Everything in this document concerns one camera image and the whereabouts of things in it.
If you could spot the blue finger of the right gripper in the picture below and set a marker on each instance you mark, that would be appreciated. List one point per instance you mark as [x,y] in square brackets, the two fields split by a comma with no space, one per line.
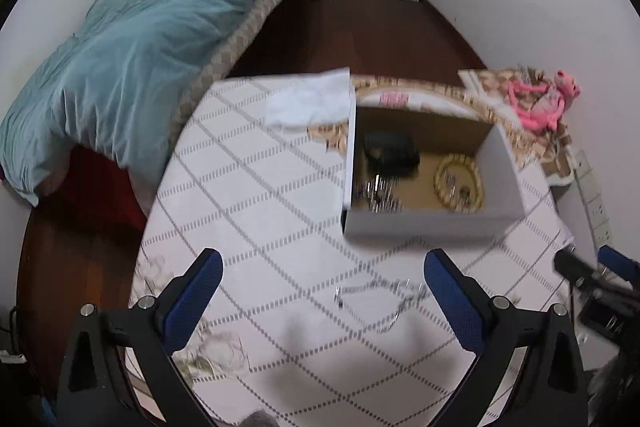
[626,268]

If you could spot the teal blue duvet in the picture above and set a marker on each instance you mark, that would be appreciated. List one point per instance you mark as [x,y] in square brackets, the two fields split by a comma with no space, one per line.
[130,66]

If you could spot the bed with patterned mattress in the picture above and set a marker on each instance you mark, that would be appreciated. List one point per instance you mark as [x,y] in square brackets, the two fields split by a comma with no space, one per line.
[225,46]

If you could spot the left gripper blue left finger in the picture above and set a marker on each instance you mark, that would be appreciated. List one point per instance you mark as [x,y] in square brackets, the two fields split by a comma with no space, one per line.
[185,299]

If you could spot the white crumpled paper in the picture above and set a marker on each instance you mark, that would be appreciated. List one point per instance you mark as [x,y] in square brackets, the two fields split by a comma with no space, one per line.
[311,100]

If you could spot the pink panther plush toy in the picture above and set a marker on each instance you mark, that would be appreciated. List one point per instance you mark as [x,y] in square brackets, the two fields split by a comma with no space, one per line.
[553,98]

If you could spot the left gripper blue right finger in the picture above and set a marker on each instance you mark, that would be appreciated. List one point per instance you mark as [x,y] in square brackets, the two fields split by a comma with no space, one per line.
[465,304]

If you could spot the white cardboard box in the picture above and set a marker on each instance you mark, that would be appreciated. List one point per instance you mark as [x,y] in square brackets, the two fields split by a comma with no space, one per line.
[466,187]

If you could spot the white power strip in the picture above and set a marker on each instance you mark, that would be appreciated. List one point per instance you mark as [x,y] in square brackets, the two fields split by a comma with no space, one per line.
[591,196]

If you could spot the black smart watch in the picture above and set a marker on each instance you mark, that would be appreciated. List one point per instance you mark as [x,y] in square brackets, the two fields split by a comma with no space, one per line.
[390,153]

